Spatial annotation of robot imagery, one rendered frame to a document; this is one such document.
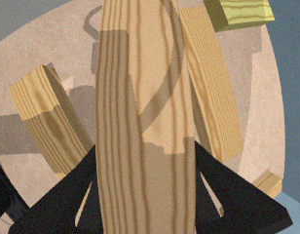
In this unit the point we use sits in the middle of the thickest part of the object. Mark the light wooden block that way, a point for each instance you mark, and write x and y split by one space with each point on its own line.
51 120
214 109

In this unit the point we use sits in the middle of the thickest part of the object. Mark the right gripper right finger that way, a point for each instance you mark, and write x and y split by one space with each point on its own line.
247 209

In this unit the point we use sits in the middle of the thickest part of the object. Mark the light wooden board piece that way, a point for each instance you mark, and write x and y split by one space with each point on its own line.
269 183

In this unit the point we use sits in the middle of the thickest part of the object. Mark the light brown wooden board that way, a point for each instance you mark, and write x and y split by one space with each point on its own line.
143 120

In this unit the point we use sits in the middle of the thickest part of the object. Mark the yellow wooden block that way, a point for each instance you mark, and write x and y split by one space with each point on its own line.
235 14

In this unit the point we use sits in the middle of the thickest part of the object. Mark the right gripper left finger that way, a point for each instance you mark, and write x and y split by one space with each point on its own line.
56 211

